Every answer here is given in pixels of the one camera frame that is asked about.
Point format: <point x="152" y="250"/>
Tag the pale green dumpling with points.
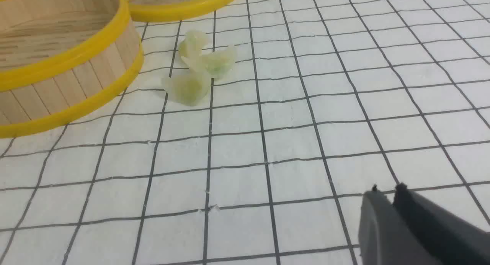
<point x="187" y="89"/>
<point x="214" y="65"/>
<point x="193" y="43"/>

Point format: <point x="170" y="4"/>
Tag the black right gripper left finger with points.
<point x="384" y="238"/>

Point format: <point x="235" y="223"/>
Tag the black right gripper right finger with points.
<point x="447" y="237"/>

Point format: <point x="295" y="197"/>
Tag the white black grid tablecloth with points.
<point x="326" y="99"/>

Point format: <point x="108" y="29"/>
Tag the woven bamboo steamer lid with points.
<point x="156" y="11"/>

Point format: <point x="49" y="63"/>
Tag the bamboo steamer tray yellow rim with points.
<point x="63" y="59"/>

